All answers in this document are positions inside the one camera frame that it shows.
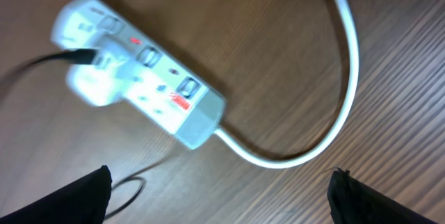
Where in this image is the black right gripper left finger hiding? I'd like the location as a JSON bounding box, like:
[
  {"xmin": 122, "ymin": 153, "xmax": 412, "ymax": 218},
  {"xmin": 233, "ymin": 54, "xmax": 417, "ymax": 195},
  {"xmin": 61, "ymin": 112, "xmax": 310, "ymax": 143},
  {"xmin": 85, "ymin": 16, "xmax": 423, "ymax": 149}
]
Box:
[{"xmin": 1, "ymin": 166, "xmax": 112, "ymax": 224}]

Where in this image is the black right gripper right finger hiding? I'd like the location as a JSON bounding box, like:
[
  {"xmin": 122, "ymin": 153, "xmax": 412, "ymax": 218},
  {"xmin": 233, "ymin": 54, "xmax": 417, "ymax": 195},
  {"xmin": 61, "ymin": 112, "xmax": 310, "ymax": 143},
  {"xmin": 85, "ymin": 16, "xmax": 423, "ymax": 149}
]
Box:
[{"xmin": 327, "ymin": 168, "xmax": 435, "ymax": 224}]

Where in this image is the black USB charger cable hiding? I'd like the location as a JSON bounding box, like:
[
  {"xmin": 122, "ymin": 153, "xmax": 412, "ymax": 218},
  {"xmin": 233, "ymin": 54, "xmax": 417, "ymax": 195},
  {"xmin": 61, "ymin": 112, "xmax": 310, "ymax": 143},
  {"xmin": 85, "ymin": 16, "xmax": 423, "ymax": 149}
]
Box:
[{"xmin": 0, "ymin": 48, "xmax": 147, "ymax": 221}]

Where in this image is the white plug adapter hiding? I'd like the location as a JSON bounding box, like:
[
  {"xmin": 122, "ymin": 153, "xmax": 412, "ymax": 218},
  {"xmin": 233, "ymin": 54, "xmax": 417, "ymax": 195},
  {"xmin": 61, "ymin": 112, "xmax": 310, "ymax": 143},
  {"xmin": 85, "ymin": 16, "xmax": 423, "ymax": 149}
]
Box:
[{"xmin": 66, "ymin": 38, "xmax": 136, "ymax": 106}]

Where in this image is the white power strip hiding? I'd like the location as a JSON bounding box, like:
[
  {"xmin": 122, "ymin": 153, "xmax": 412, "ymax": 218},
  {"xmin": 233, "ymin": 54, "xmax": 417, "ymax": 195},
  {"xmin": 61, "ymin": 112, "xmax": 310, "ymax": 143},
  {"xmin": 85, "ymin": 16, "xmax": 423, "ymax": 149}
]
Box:
[{"xmin": 51, "ymin": 0, "xmax": 226, "ymax": 150}]

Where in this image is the white power strip cord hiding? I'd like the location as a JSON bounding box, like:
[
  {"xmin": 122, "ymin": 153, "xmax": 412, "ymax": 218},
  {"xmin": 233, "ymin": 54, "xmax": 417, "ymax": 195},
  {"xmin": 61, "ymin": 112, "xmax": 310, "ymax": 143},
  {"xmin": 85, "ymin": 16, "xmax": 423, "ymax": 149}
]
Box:
[{"xmin": 213, "ymin": 0, "xmax": 360, "ymax": 170}]

